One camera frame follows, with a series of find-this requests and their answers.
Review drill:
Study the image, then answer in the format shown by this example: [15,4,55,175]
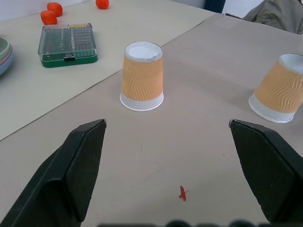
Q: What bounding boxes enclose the khaki jacket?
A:
[241,0,303,35]

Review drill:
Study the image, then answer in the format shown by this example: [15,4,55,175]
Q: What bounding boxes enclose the pink plate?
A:
[0,44,12,67]

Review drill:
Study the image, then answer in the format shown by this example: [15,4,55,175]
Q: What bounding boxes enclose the green plate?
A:
[0,37,11,61]

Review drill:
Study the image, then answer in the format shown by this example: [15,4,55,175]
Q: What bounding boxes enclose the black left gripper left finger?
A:
[0,119,107,227]

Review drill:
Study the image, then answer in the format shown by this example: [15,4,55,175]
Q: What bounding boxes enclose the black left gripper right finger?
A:
[228,119,303,223]

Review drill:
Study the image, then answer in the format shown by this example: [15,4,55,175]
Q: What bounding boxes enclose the dark blue post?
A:
[204,0,223,14]

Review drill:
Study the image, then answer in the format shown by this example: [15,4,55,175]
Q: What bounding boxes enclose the orange ribbed paper cup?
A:
[119,42,165,112]
[248,53,303,124]

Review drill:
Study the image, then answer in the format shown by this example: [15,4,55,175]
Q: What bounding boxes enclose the red scrap on table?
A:
[178,185,189,202]

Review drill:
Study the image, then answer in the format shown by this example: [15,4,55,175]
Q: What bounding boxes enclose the green screwdriver bit case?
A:
[37,22,99,69]

